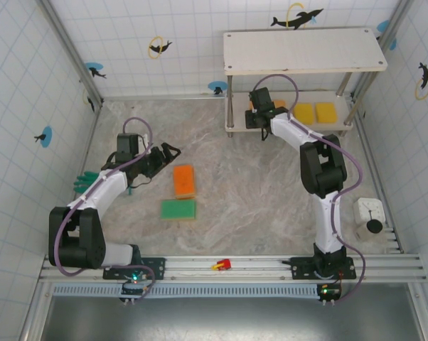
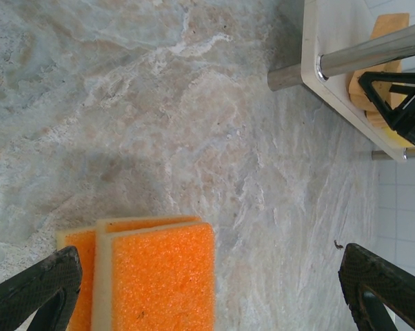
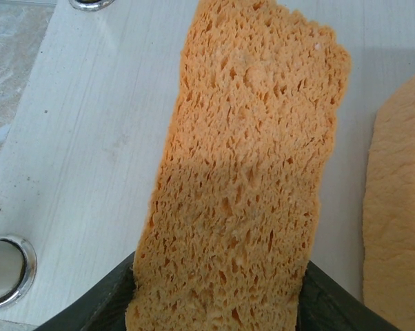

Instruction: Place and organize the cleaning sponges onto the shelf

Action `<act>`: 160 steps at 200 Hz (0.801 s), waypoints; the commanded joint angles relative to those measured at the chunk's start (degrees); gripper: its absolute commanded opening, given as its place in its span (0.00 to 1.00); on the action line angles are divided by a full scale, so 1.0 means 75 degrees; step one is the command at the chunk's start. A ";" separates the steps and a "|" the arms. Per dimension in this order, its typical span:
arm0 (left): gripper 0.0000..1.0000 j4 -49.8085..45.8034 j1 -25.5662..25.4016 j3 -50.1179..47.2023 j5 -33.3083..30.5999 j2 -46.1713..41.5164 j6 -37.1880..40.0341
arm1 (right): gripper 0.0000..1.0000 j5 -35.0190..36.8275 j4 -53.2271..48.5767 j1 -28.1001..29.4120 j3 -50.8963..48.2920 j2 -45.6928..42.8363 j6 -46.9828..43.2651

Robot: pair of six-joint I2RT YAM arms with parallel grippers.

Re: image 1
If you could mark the yellow sponge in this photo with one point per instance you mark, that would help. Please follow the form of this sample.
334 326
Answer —
326 112
304 113

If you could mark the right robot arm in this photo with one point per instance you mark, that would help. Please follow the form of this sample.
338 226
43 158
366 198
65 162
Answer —
322 170

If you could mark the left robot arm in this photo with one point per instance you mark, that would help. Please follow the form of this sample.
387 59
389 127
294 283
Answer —
109 192

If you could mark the white two-tier shelf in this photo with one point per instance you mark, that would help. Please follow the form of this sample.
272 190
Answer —
299 49

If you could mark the blue circle seal sticker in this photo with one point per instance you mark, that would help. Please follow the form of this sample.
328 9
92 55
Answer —
215 85

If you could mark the green rubber glove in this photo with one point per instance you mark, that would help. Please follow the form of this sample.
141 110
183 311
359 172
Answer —
84 183

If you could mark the blue circle dolphin sticker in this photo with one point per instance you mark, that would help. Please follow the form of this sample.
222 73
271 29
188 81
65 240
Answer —
47 136

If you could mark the blue circle shark sticker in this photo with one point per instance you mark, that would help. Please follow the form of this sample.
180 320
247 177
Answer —
93 67

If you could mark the small red yellow toy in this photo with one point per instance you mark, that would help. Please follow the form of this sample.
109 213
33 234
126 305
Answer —
225 264

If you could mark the left controller board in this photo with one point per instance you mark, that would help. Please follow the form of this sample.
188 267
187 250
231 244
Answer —
134 287

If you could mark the controller board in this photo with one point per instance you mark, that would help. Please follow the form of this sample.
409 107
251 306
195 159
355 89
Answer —
329 292
134 287

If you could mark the white square clock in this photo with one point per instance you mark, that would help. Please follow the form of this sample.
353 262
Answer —
363 209

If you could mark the grey metal sheet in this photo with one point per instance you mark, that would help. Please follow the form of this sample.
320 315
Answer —
235 319

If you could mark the right controller board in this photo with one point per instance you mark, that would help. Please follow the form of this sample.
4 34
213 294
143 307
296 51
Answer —
329 292

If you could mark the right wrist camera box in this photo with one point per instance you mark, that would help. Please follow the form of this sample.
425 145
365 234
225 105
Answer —
262 98

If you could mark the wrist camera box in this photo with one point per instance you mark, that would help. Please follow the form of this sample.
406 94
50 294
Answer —
127 144
262 98

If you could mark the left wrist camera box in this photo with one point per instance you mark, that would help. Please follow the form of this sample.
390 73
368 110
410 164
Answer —
127 144

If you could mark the aluminium back rail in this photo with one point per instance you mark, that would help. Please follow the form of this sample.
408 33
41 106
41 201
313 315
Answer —
164 96

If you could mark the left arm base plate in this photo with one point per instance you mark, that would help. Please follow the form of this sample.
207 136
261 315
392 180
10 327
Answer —
157 268

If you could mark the aluminium front rail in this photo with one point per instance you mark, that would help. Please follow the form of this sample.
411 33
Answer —
256 261

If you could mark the blue wall sticker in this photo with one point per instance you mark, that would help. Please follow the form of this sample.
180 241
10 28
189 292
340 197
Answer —
382 26
392 44

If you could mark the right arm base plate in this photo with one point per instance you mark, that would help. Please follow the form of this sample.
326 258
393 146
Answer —
303 268

